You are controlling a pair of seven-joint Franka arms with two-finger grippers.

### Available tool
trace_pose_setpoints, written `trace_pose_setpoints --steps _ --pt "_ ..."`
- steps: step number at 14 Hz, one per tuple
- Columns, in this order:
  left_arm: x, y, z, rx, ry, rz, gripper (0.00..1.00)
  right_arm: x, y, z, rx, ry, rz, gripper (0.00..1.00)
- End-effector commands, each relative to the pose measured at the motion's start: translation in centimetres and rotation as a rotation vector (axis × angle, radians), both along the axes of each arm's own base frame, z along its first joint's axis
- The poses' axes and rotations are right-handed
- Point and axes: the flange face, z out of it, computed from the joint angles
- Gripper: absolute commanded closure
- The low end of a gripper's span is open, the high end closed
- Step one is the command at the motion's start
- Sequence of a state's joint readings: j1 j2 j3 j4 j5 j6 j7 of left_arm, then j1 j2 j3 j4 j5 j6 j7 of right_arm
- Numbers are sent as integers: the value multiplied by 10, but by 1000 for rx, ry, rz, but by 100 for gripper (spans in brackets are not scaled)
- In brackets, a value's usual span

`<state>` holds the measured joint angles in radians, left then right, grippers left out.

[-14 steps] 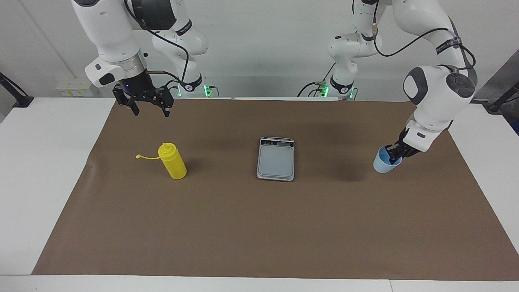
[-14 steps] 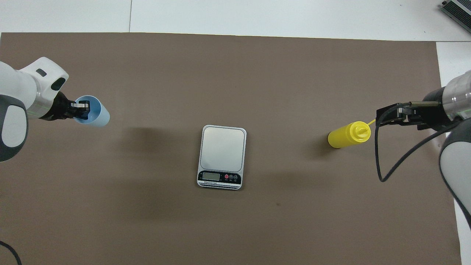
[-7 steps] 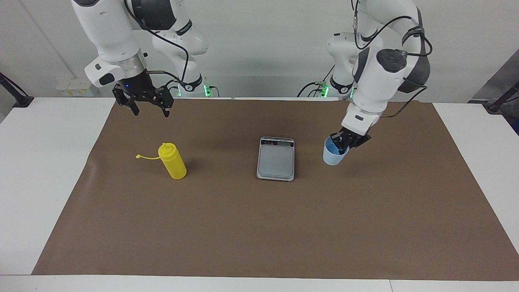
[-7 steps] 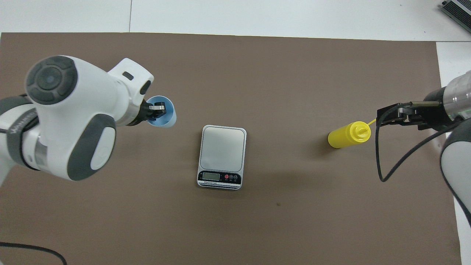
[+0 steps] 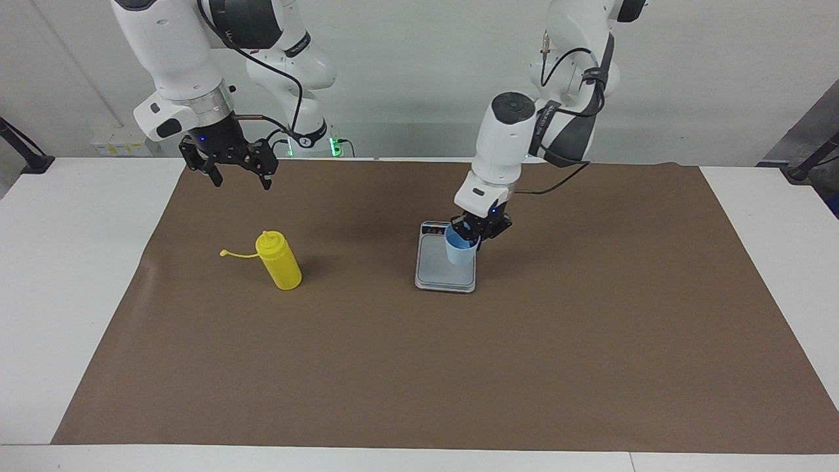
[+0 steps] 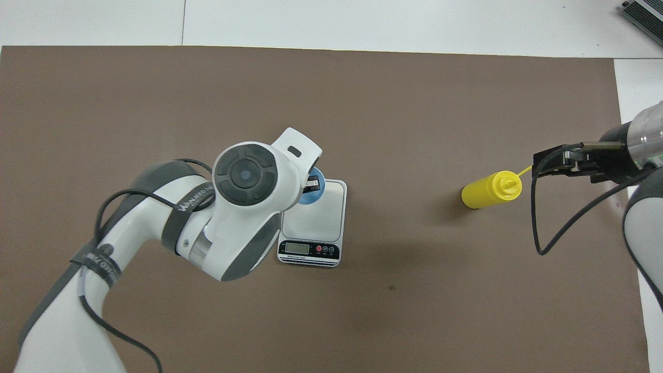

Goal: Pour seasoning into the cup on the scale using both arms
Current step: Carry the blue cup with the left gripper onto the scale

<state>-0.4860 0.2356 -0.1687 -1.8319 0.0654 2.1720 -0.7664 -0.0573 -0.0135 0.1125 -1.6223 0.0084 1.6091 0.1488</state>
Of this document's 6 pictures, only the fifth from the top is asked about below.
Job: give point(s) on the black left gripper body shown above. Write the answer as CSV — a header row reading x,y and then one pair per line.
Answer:
x,y
488,223

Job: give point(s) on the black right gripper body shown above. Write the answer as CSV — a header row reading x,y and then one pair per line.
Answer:
x,y
223,147

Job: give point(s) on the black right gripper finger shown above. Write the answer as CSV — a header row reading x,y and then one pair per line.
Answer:
x,y
215,176
267,180

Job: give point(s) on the light blue plastic cup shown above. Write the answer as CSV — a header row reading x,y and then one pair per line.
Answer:
x,y
459,255

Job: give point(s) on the yellow squeeze bottle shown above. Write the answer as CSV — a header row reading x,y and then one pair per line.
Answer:
x,y
280,265

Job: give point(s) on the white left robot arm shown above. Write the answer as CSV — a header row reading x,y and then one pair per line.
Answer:
x,y
505,137

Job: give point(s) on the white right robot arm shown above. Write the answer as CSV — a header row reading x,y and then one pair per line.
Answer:
x,y
170,52

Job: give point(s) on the silver digital kitchen scale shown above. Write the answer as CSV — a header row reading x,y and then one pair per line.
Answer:
x,y
436,272

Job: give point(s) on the brown table mat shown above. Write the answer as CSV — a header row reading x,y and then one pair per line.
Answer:
x,y
459,367

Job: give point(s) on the black clamp stand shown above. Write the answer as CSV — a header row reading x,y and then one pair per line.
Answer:
x,y
36,162
796,172

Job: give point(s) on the white wall outlet box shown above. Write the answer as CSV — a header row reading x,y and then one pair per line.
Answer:
x,y
118,143

